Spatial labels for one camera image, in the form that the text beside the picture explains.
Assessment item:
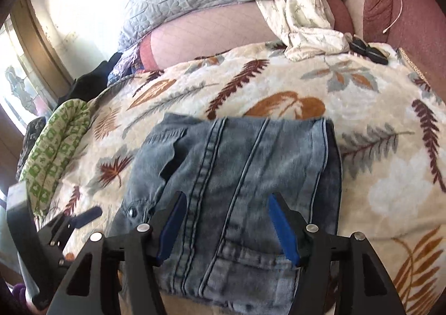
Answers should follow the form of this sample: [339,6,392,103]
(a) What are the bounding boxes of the green printed quilt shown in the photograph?
[19,99,92,219]

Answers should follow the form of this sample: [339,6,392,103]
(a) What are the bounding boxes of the wooden door frame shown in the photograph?
[10,0,75,93]

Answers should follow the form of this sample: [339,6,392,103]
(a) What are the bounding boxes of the cream leaf print blanket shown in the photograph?
[17,40,446,315]

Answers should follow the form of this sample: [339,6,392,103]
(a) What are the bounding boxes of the white patterned cloth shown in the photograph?
[247,0,362,62]

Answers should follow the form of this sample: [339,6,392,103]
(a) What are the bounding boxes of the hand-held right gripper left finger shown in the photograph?
[45,190,189,315]

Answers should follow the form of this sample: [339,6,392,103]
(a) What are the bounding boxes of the blue denim pants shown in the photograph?
[108,113,344,314]

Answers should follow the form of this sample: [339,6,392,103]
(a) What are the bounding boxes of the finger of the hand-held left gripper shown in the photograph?
[49,206,104,234]

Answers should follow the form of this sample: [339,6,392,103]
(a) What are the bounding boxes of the dark patterned cloth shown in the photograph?
[16,116,47,176]

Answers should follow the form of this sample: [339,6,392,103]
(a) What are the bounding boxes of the pink bed sheet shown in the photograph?
[139,0,446,100]

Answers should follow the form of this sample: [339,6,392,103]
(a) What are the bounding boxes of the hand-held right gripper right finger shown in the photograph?
[268,192,406,315]

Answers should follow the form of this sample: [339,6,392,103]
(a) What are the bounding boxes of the tan woven strip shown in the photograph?
[397,47,431,84]

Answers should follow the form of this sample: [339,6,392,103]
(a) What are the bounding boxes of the black clothing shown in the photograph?
[57,60,121,107]

